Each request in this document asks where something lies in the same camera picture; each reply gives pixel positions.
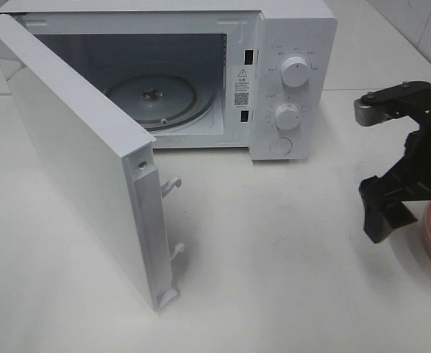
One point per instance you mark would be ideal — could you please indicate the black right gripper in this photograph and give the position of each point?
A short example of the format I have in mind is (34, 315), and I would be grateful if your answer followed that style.
(408, 180)

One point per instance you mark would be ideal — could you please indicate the white microwave door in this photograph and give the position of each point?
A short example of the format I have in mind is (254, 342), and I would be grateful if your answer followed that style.
(100, 157)

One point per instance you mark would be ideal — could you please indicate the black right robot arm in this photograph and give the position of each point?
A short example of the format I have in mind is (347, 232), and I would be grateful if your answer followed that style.
(407, 180)

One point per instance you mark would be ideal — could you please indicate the white lower microwave knob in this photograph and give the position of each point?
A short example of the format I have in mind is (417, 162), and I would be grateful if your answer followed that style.
(287, 116)

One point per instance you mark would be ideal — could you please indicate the white microwave knob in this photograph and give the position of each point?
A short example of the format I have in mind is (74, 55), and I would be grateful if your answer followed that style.
(287, 116)
(295, 71)

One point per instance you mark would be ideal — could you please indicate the white upper microwave knob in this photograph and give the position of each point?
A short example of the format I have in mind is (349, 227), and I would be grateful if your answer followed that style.
(295, 71)

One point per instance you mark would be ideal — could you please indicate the white microwave oven body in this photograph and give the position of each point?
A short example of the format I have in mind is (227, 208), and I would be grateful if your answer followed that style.
(108, 42)

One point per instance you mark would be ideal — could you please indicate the white warning label sticker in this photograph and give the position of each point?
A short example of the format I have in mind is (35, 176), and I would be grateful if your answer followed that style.
(241, 86)

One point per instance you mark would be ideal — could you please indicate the glass microwave turntable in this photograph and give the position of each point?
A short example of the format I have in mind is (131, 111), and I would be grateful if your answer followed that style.
(162, 101)

